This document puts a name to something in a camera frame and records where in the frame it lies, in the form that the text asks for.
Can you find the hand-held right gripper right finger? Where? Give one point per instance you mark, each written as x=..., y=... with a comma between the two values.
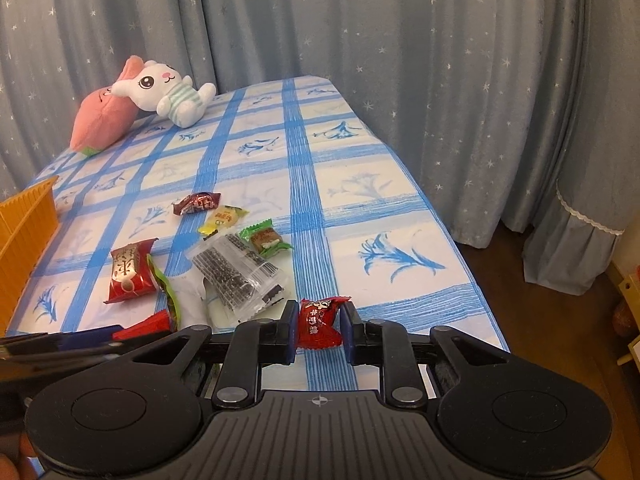
x=350, y=336

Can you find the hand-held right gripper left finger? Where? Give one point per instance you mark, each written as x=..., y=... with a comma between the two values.
x=289, y=335

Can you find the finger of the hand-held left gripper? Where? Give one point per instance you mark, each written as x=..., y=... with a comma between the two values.
x=75, y=336
x=75, y=353

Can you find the small red candy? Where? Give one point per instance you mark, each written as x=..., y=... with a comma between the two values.
x=320, y=325

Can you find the red foil snack packet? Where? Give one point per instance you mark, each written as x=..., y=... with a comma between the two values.
x=147, y=327

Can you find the large red snack packet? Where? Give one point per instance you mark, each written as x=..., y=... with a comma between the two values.
x=129, y=272

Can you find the clear packet of dark bars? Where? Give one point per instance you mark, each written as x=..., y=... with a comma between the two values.
x=230, y=275

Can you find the green candy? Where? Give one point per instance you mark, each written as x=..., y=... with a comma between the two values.
x=264, y=239

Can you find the green edged snack packet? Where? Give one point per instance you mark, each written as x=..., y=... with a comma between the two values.
x=168, y=297

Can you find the white snack packet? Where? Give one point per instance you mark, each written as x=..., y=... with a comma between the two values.
x=191, y=301

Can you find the orange plastic tray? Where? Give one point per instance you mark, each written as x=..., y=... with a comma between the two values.
x=25, y=230

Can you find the yellow candy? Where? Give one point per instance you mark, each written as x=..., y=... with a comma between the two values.
x=225, y=219

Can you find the brown red candy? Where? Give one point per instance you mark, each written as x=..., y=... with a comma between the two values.
x=197, y=204

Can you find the blue checked tablecloth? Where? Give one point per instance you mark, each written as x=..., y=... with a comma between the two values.
x=350, y=160

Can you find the pink plush toy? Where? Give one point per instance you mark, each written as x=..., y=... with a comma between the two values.
x=100, y=120

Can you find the grey cloth with lace trim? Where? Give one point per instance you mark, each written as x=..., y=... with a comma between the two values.
x=575, y=250

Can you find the white bunny plush toy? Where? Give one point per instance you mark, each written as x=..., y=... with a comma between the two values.
x=150, y=82

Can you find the light wooden shelf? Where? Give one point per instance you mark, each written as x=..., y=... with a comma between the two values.
x=629, y=350

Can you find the grey blue star curtain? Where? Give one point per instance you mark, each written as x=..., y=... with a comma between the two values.
x=400, y=35

